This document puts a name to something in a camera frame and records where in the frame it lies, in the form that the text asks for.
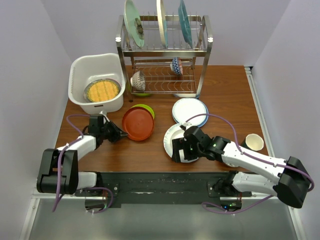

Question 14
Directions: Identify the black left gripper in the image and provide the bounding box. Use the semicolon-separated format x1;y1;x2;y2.
99;119;128;143

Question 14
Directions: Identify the red-orange plate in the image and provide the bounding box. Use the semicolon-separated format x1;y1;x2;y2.
122;107;155;142

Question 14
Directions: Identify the lime green plate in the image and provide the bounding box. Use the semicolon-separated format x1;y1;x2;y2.
131;104;155;119

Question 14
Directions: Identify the grey reindeer snowflake plate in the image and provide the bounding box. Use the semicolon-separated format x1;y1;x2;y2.
83;78;122;103

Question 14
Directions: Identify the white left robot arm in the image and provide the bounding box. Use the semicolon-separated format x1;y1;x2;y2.
36;114;128;196

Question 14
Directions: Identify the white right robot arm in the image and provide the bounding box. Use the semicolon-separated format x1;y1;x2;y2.
169;125;314;209

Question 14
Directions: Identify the white plastic bin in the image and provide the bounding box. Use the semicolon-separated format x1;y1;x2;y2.
68;53;127;114

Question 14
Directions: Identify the white scalloped plate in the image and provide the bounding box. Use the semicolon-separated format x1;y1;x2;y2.
163;123;193;163

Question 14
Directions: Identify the blue plate under white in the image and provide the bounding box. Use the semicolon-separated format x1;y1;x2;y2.
188;113;209;127

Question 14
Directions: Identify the white plate on blue plate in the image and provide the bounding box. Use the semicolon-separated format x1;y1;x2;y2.
172;98;208;124

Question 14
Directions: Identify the floral patterned small bowl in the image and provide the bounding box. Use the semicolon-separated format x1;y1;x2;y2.
224;163;239;168

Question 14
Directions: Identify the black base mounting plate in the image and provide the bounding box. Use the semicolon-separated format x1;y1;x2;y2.
74;171;253;210

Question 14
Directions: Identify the grey patterned bowl in rack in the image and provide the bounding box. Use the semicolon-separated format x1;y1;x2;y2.
130;71;146;92

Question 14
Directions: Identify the dark green cup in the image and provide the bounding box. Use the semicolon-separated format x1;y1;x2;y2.
240;133;265;152

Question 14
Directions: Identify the stainless steel dish rack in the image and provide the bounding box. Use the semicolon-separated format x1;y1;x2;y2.
115;14;214;102

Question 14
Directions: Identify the blue zigzag patterned bowl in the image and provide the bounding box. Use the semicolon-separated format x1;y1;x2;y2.
170;57;183;76

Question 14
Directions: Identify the light green plate in rack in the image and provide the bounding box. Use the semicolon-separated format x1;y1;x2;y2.
124;0;145;49

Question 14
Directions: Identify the teal plate in rack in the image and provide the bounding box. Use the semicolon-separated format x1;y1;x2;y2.
178;0;193;49

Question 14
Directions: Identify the cream rimmed plate in rack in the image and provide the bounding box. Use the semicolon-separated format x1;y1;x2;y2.
156;0;168;49

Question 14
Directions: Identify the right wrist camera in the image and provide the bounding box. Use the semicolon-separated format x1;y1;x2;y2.
180;122;192;131

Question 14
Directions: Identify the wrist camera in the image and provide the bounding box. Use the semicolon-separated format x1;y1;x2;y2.
180;122;192;131
99;110;109;120

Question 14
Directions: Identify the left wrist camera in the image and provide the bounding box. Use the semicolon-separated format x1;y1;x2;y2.
99;110;109;120

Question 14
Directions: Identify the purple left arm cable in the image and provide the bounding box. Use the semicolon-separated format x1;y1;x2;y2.
51;114;115;214

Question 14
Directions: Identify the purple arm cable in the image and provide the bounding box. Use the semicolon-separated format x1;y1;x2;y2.
183;113;315;214
51;114;115;214

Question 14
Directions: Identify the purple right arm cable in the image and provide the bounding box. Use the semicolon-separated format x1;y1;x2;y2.
183;113;315;214

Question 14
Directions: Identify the aluminium frame rail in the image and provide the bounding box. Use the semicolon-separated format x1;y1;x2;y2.
244;66;307;240

